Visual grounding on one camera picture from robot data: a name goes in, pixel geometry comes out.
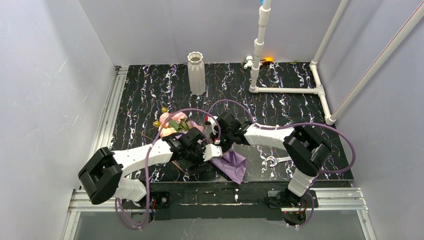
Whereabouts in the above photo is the orange yellow small object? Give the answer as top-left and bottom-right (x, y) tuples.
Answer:
(260, 57), (274, 63)

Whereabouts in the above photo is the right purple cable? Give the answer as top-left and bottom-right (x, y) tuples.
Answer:
(207, 99), (356, 229)

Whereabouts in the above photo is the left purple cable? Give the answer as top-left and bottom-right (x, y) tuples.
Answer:
(114, 108), (222, 231)

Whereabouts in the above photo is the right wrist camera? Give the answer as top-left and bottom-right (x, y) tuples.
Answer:
(204, 115), (218, 134)

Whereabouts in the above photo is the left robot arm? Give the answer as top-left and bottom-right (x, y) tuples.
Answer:
(77, 128), (222, 205)

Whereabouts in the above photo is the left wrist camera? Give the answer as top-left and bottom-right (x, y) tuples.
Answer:
(203, 143), (223, 162)

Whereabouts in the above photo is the brown ribbon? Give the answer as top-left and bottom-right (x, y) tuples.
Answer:
(142, 132), (200, 176)

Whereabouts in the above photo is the white ribbed vase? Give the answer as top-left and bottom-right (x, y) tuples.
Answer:
(187, 51), (206, 96)

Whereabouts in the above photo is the silver wrench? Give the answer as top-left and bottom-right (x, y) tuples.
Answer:
(266, 156), (292, 168)

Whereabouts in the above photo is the aluminium rail frame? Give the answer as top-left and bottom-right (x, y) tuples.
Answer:
(66, 62), (368, 240)

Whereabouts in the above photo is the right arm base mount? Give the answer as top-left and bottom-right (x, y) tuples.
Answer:
(264, 188), (319, 227)

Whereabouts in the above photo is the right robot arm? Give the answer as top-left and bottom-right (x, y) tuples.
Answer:
(210, 113), (332, 199)

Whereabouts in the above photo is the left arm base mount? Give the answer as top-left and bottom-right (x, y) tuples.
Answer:
(149, 191), (171, 210)

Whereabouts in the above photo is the purple flower bouquet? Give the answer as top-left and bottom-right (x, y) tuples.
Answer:
(153, 108), (247, 185)

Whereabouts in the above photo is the white PVC pipe frame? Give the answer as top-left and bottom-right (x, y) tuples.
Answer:
(243, 0), (424, 126)

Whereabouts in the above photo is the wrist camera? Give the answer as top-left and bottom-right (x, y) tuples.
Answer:
(204, 115), (218, 134)
(203, 143), (223, 162)

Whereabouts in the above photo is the purple cable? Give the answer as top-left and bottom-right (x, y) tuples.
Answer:
(114, 108), (222, 231)
(207, 99), (356, 229)

